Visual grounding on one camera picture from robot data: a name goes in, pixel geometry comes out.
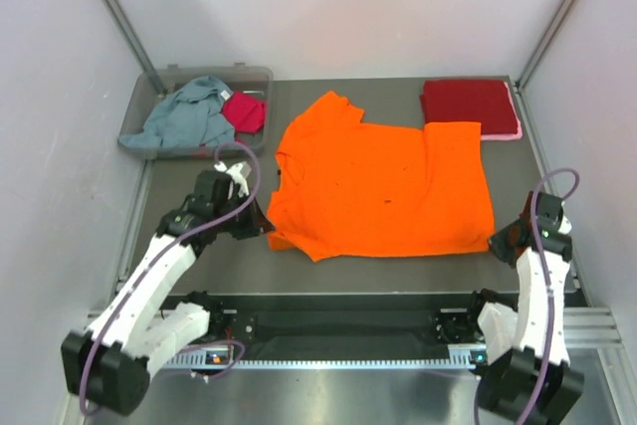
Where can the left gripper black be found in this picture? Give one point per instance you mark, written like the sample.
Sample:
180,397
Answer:
256,225

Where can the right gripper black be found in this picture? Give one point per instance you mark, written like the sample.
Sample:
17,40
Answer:
499,247

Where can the orange t shirt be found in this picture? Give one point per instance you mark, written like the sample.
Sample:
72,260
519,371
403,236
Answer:
354,188

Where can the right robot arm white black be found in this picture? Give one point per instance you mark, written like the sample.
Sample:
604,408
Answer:
525,372

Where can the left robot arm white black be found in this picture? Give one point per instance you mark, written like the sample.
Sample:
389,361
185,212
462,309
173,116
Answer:
112,362

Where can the magenta t shirt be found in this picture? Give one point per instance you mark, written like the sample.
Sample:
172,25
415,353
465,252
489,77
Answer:
245,113

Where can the folded pink t shirt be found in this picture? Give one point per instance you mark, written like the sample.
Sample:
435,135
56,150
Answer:
503,122

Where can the grey blue t shirt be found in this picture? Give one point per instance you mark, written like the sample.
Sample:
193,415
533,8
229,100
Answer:
188,118

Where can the clear grey plastic bin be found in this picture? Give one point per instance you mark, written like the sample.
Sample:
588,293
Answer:
256,82

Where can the folded dark red t shirt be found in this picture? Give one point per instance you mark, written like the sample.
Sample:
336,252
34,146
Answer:
451,100

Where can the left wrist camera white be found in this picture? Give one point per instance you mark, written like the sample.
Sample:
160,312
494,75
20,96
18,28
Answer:
239,173

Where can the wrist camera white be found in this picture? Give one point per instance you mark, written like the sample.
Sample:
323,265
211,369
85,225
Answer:
239,173
562,225

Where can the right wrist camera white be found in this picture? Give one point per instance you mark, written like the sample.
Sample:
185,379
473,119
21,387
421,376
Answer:
562,225

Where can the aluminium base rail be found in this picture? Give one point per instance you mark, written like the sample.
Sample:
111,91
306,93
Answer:
329,327

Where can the grey slotted cable duct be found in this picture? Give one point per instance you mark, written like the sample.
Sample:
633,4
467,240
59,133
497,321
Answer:
453,358

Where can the right corner aluminium post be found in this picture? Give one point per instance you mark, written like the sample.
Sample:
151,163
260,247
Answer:
549,34

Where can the corner aluminium post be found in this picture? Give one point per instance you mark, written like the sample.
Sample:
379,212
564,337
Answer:
134,43
549,34

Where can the left corner aluminium post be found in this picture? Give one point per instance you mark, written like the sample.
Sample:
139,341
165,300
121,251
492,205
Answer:
134,43

